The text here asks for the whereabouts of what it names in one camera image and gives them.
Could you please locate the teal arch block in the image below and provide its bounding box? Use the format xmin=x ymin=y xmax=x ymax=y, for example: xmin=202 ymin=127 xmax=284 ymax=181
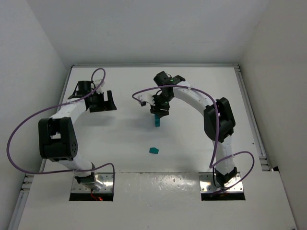
xmin=154 ymin=120 xmax=160 ymax=127

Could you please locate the teal pentagon roof block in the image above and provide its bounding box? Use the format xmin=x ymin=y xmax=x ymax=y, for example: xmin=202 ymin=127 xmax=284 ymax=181
xmin=149 ymin=147 xmax=159 ymax=154

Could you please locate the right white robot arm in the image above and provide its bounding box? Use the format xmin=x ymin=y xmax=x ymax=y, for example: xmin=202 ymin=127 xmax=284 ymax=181
xmin=150 ymin=71 xmax=237 ymax=187

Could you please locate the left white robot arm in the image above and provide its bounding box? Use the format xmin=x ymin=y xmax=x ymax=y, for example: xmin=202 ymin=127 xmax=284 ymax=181
xmin=38 ymin=81 xmax=116 ymax=191

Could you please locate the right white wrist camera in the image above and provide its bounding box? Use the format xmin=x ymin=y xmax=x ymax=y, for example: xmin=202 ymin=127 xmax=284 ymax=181
xmin=137 ymin=93 xmax=155 ymax=107

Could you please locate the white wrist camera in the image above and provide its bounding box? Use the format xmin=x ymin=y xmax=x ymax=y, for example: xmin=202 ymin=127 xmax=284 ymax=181
xmin=137 ymin=93 xmax=155 ymax=107
xmin=94 ymin=79 xmax=105 ymax=94

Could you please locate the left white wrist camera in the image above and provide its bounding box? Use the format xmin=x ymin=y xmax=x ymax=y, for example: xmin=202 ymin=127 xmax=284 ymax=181
xmin=94 ymin=79 xmax=105 ymax=94

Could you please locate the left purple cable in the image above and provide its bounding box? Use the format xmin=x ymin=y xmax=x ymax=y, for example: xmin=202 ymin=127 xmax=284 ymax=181
xmin=6 ymin=68 xmax=116 ymax=174

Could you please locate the purple cable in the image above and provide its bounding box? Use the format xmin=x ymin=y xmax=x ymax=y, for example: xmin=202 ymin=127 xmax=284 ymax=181
xmin=6 ymin=68 xmax=116 ymax=174
xmin=131 ymin=87 xmax=255 ymax=192

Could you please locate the aluminium frame rail back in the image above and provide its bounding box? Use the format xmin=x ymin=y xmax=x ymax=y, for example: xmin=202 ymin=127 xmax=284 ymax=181
xmin=73 ymin=63 xmax=239 ymax=68

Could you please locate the aluminium frame rail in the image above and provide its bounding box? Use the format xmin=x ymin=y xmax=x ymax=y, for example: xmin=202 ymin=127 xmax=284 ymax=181
xmin=235 ymin=65 xmax=272 ymax=172
xmin=9 ymin=65 xmax=74 ymax=230
xmin=73 ymin=63 xmax=239 ymax=68

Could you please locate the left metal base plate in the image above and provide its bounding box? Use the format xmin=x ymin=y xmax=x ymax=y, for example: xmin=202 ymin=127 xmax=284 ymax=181
xmin=71 ymin=172 xmax=114 ymax=194

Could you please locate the metal base plate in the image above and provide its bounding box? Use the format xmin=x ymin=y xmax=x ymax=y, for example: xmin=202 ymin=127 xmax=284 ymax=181
xmin=199 ymin=172 xmax=244 ymax=194
xmin=71 ymin=172 xmax=114 ymax=194

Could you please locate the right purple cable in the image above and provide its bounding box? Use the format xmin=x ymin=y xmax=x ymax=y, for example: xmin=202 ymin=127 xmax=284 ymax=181
xmin=131 ymin=87 xmax=255 ymax=192

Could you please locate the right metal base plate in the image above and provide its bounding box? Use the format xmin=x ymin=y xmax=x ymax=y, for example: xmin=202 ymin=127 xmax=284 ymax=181
xmin=199 ymin=172 xmax=244 ymax=194

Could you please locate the aluminium frame rail right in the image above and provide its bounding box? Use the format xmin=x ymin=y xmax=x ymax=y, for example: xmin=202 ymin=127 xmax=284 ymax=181
xmin=235 ymin=65 xmax=272 ymax=172

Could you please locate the aluminium frame rail left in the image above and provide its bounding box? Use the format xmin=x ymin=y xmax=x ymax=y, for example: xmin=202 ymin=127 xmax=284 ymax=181
xmin=9 ymin=65 xmax=74 ymax=230

